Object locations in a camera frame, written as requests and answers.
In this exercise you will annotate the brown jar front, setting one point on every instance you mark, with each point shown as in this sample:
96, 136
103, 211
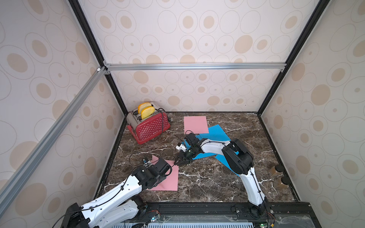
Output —
282, 182

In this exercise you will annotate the yellow toast slice back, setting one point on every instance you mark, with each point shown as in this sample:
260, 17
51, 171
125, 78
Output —
142, 106

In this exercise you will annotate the yellow toast slice front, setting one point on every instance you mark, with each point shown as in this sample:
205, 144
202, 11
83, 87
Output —
146, 112

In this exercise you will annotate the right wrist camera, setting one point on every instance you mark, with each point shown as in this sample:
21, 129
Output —
189, 142

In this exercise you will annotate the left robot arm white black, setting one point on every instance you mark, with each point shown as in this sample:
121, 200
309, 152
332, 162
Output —
121, 203

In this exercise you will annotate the pink paper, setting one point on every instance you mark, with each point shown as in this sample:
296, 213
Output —
196, 124
171, 181

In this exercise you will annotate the left aluminium rail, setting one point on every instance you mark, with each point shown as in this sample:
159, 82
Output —
28, 167

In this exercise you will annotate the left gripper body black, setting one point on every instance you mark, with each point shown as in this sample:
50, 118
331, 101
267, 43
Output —
159, 176

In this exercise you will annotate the brown jar back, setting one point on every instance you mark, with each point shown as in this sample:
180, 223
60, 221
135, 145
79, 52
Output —
276, 170

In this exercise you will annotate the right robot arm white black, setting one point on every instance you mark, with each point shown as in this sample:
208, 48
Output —
239, 160

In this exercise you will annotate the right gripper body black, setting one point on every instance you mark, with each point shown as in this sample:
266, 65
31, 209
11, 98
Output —
185, 154

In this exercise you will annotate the horizontal aluminium rail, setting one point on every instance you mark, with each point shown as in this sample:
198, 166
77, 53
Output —
195, 66

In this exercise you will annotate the red toaster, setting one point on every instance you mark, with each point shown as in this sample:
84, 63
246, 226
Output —
144, 130

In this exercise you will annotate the blue paper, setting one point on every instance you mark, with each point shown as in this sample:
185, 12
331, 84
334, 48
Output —
216, 133
223, 161

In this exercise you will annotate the brown jar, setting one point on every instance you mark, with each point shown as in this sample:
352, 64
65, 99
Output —
276, 170
282, 182

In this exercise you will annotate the yellow toast slice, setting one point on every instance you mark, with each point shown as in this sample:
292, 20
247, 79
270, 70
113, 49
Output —
142, 106
146, 112

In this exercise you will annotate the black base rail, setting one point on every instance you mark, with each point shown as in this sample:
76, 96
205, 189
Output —
205, 215

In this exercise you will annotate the pink paper back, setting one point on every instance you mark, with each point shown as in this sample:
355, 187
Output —
196, 124

